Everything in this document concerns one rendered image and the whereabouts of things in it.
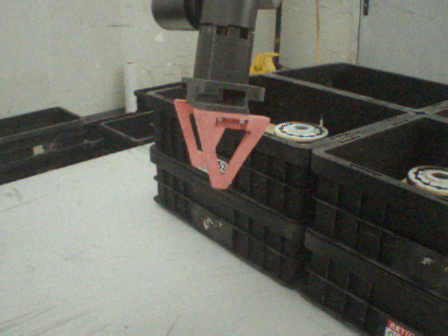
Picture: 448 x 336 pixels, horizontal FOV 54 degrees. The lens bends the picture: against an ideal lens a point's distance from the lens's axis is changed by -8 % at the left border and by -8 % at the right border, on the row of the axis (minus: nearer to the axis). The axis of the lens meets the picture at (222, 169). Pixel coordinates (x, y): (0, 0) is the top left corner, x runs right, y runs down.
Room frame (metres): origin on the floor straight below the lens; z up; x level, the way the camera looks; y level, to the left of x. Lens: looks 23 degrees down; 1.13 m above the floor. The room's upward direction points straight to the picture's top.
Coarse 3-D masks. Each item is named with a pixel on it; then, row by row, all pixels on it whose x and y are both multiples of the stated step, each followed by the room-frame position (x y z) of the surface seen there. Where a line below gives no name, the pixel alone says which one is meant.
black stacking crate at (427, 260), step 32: (416, 128) 0.70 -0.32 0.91; (352, 160) 0.58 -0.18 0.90; (384, 160) 0.64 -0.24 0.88; (416, 160) 0.71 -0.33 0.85; (320, 192) 0.53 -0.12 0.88; (352, 192) 0.50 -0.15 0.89; (320, 224) 0.53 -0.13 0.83; (352, 224) 0.49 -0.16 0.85; (384, 224) 0.45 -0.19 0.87; (416, 224) 0.42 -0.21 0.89; (384, 256) 0.45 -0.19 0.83; (416, 256) 0.41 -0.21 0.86
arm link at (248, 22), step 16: (192, 0) 0.50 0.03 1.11; (208, 0) 0.47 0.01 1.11; (224, 0) 0.46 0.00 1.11; (240, 0) 0.46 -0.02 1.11; (256, 0) 0.48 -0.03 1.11; (208, 16) 0.47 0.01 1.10; (224, 16) 0.46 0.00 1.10; (240, 16) 0.46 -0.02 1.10; (256, 16) 0.48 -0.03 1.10; (224, 32) 0.47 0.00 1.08; (240, 32) 0.47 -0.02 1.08
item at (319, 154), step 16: (384, 128) 0.64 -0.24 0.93; (336, 144) 0.57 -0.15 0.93; (352, 144) 0.58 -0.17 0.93; (320, 160) 0.52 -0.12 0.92; (336, 160) 0.51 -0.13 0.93; (336, 176) 0.50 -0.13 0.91; (352, 176) 0.48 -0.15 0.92; (368, 176) 0.47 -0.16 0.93; (384, 176) 0.46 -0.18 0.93; (368, 192) 0.47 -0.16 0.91; (384, 192) 0.45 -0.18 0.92; (400, 192) 0.43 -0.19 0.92; (416, 192) 0.42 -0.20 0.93; (416, 208) 0.42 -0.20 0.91; (432, 208) 0.40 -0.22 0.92
